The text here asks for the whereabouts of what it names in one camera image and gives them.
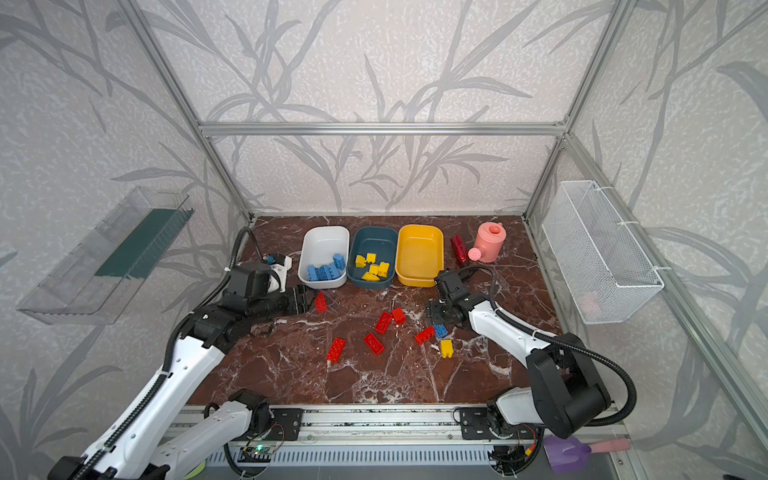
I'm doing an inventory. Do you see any dark teal plastic bin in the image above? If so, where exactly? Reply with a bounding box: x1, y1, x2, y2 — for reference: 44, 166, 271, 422
347, 226, 398, 290

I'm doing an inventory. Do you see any long red lego brick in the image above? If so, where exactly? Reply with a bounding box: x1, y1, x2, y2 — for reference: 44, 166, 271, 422
326, 337, 346, 364

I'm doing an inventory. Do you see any small yellow lego brick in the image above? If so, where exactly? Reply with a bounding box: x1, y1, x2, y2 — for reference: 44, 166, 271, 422
376, 262, 390, 278

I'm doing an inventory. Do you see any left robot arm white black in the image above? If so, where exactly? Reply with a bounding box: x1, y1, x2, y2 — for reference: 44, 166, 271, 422
48, 227, 312, 479

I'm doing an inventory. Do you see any small red lego brick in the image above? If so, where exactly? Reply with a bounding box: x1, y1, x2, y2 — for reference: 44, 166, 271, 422
391, 307, 407, 326

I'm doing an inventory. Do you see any white wire mesh basket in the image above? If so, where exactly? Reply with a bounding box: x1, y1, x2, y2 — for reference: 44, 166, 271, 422
542, 180, 664, 325

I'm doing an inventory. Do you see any large blue lego brick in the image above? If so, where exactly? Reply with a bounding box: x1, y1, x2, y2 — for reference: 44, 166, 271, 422
315, 266, 329, 281
433, 325, 448, 339

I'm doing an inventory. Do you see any pink toy watering can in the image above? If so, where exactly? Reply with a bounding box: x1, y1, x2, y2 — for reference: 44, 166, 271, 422
468, 222, 506, 264

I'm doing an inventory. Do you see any clear plastic wall shelf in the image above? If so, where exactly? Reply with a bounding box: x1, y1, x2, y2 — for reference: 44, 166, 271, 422
17, 187, 194, 325

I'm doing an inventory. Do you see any white plastic bin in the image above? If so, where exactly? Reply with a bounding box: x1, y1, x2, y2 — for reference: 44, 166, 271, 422
298, 226, 350, 290

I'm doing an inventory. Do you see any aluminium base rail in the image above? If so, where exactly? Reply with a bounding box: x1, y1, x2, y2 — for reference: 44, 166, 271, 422
128, 403, 631, 469

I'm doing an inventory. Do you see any red and black hand tool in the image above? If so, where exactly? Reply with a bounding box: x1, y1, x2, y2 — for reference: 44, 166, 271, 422
451, 235, 474, 280

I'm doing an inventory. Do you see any yellow plastic bin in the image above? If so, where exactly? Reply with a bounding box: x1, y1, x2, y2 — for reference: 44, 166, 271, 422
395, 224, 444, 288

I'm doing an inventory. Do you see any purple toy shovel pink handle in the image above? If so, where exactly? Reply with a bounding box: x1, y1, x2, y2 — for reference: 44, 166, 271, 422
542, 436, 631, 474

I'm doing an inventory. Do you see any green toy spade wooden handle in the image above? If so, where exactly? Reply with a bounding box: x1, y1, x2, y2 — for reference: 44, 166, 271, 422
183, 460, 207, 480

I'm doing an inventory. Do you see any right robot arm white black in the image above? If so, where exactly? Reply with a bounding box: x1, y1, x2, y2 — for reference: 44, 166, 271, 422
426, 266, 638, 439

